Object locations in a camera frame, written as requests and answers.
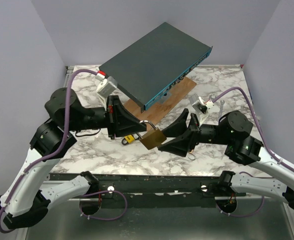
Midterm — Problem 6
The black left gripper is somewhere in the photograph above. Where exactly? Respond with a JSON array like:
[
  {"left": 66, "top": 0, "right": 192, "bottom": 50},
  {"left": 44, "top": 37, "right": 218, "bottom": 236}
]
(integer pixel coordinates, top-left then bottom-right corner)
[{"left": 66, "top": 94, "right": 148, "bottom": 139}]

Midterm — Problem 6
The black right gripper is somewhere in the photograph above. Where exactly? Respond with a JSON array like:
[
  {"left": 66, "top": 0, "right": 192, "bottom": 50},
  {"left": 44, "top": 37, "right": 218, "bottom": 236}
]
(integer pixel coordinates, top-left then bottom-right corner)
[{"left": 156, "top": 108, "right": 231, "bottom": 157}]

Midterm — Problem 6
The yellow padlock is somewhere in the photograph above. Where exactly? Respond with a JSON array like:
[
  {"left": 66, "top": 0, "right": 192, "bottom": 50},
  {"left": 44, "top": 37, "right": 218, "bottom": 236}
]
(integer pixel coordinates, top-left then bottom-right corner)
[{"left": 121, "top": 134, "right": 139, "bottom": 146}]

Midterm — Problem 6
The small brass padlock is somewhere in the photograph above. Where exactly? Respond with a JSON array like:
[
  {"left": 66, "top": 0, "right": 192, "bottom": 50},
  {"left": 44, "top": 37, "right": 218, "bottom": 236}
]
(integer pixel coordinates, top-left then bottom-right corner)
[{"left": 188, "top": 149, "right": 196, "bottom": 161}]

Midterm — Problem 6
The large brass padlock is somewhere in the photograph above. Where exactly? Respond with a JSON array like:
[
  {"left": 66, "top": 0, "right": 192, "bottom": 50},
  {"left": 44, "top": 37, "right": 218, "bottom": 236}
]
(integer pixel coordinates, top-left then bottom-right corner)
[{"left": 139, "top": 120, "right": 167, "bottom": 150}]

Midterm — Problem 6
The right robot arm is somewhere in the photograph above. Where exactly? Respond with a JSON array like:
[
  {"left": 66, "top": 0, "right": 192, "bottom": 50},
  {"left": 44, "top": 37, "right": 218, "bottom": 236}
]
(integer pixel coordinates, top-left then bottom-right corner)
[{"left": 158, "top": 110, "right": 294, "bottom": 209}]

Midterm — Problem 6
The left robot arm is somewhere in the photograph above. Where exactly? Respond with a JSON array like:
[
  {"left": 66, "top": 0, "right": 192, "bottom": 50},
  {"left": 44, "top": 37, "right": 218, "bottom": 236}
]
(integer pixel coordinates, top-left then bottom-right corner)
[{"left": 0, "top": 87, "right": 146, "bottom": 233}]

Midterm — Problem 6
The wooden board stand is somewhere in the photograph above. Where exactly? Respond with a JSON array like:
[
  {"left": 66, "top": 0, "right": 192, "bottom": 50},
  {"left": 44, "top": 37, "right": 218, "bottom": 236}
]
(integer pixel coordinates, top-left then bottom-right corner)
[{"left": 124, "top": 77, "right": 197, "bottom": 125}]

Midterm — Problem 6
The small silver wrench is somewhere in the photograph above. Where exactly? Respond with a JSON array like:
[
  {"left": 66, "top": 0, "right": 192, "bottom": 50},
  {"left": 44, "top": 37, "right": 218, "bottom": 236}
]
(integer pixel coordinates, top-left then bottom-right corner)
[{"left": 217, "top": 100, "right": 225, "bottom": 120}]

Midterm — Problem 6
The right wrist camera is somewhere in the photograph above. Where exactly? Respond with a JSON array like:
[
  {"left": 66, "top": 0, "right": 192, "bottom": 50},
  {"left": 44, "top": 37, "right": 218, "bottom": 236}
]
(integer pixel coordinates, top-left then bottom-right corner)
[{"left": 189, "top": 94, "right": 215, "bottom": 125}]

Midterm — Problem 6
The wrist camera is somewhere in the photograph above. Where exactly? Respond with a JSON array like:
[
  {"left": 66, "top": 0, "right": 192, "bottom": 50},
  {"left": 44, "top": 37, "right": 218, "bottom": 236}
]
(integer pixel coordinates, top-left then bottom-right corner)
[
  {"left": 95, "top": 70, "right": 118, "bottom": 107},
  {"left": 189, "top": 94, "right": 215, "bottom": 125}
]

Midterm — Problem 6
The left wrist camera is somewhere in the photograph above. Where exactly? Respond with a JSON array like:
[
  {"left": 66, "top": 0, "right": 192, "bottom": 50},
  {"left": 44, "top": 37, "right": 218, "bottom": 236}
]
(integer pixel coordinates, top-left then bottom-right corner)
[{"left": 95, "top": 70, "right": 118, "bottom": 107}]

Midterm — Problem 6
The dark network switch box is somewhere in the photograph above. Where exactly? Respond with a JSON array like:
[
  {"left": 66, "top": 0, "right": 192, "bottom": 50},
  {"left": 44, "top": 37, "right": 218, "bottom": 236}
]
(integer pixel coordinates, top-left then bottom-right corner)
[{"left": 99, "top": 22, "right": 212, "bottom": 111}]

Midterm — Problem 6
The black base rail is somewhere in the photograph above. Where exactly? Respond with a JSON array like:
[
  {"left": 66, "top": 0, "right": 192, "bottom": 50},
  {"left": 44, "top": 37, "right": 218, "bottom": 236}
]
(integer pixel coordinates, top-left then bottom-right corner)
[{"left": 49, "top": 173, "right": 270, "bottom": 209}]

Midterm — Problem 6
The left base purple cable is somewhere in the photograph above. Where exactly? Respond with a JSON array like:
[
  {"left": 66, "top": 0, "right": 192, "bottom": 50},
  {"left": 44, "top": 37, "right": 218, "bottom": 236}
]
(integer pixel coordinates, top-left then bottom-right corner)
[{"left": 79, "top": 190, "right": 128, "bottom": 222}]

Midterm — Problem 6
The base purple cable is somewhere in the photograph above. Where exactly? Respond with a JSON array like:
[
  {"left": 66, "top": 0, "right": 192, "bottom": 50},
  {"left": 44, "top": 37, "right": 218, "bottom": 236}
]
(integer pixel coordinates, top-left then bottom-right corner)
[
  {"left": 215, "top": 196, "right": 266, "bottom": 218},
  {"left": 79, "top": 190, "right": 128, "bottom": 222}
]

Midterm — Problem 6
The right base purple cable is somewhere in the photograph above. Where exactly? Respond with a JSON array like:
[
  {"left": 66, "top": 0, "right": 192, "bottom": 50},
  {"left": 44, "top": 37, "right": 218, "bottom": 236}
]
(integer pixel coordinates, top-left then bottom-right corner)
[{"left": 215, "top": 196, "right": 266, "bottom": 218}]

